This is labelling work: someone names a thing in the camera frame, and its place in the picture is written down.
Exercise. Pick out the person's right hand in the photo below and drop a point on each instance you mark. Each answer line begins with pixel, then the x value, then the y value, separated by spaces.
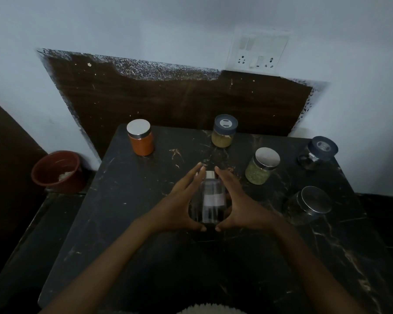
pixel 249 215

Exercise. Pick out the person's left hand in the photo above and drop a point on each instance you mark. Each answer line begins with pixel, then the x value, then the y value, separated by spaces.
pixel 170 212

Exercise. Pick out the green spice jar silver lid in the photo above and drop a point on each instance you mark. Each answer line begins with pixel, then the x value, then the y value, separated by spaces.
pixel 257 174

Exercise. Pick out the orange spice jar silver lid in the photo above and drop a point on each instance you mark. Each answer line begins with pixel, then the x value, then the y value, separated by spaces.
pixel 140 145

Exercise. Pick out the yellow spice jar grey lid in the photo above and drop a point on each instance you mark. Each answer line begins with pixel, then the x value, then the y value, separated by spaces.
pixel 222 140

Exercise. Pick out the dark spice jar grey lid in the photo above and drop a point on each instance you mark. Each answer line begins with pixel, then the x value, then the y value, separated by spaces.
pixel 322 148

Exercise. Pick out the person's left forearm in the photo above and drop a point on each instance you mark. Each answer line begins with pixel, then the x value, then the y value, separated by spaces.
pixel 95 277

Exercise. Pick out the person's right forearm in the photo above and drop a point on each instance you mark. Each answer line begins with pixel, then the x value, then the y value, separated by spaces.
pixel 314 277

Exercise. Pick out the red plastic pot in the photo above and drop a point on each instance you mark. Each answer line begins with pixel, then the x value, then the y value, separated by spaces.
pixel 46 184

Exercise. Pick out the dark wooden counter unit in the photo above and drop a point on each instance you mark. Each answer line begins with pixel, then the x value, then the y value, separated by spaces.
pixel 9 176

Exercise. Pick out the white wall socket plate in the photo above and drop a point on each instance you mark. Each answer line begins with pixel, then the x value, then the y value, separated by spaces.
pixel 258 52

